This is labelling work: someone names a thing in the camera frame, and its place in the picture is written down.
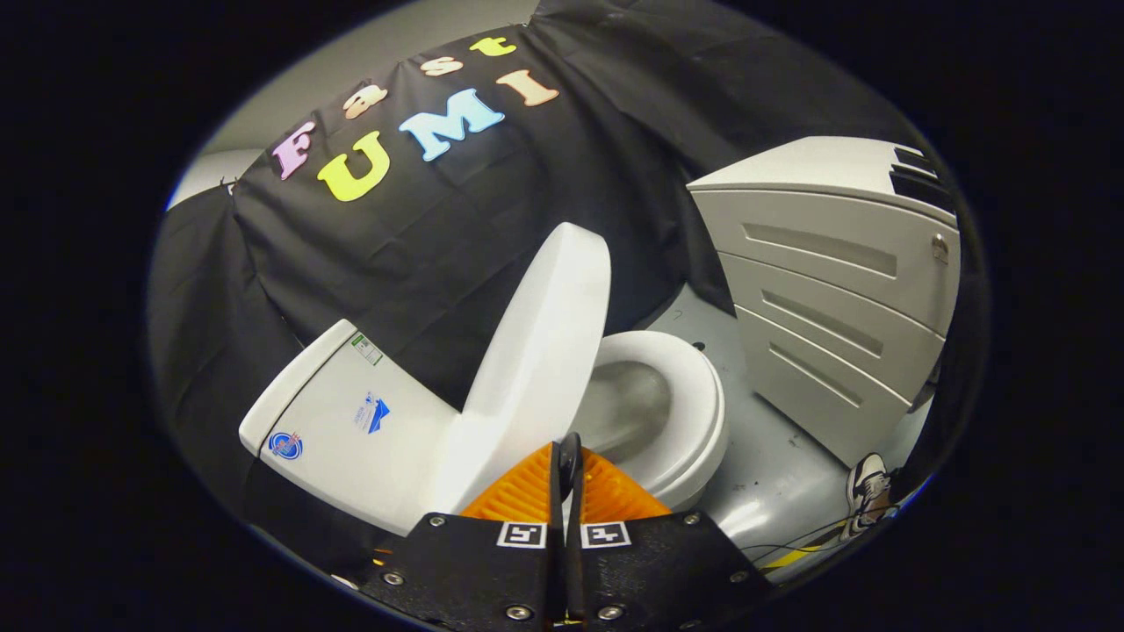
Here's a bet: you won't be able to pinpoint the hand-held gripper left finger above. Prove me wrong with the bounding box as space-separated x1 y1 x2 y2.
351 434 570 629

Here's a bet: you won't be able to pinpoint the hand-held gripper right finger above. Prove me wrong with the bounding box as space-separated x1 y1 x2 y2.
566 434 775 629

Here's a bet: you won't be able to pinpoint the white toilet lid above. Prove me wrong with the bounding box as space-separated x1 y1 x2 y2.
430 222 613 516

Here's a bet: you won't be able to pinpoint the white toilet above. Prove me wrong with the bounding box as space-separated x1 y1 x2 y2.
239 319 730 536

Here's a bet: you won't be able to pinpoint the white and black shoe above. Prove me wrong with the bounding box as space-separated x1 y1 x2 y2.
840 453 893 542

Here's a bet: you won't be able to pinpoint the white drawer cabinet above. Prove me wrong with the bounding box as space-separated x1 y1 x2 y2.
687 136 962 468

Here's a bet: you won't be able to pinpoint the black backdrop cloth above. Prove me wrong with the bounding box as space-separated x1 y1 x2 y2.
145 0 936 567

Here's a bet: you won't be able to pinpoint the black object on cabinet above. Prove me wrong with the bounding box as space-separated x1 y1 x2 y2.
889 145 958 213

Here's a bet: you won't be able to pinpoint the thin black cable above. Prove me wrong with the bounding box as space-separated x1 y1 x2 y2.
740 518 846 563

